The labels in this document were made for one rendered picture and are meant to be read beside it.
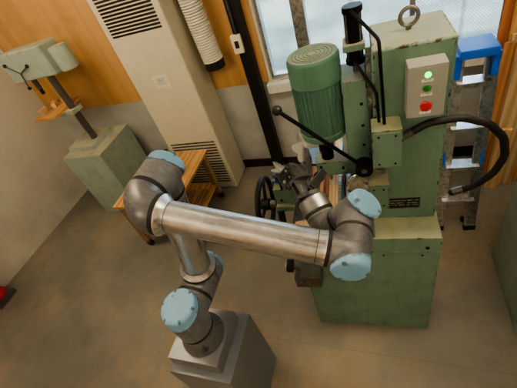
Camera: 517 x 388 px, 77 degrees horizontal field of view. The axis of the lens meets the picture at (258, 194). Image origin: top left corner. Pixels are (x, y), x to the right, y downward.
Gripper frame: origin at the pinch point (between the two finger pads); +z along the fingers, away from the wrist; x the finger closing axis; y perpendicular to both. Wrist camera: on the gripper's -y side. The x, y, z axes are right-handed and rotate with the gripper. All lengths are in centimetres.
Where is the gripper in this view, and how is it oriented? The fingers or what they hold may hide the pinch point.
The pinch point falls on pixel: (286, 147)
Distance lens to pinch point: 109.3
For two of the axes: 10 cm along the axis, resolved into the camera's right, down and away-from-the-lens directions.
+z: -4.2, -8.3, 3.6
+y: -7.6, 1.1, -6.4
